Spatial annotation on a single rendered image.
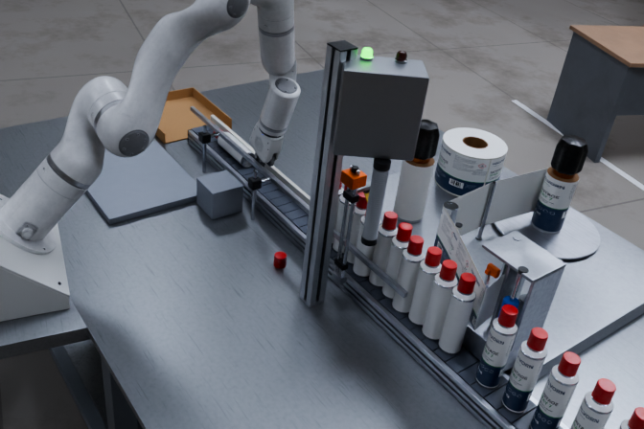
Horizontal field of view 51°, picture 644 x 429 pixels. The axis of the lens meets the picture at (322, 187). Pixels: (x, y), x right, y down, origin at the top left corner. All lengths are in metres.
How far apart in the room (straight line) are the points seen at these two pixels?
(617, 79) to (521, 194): 2.55
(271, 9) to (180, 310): 0.75
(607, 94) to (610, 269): 2.63
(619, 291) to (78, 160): 1.40
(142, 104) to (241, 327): 0.56
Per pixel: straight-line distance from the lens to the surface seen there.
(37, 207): 1.71
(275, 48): 1.72
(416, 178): 1.89
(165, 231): 1.94
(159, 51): 1.57
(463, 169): 2.09
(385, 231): 1.62
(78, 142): 1.68
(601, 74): 4.61
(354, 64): 1.36
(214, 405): 1.48
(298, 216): 1.92
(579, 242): 2.07
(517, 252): 1.49
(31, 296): 1.68
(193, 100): 2.66
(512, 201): 1.99
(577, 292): 1.89
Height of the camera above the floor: 1.97
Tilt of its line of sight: 32 degrees down
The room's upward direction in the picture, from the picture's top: 7 degrees clockwise
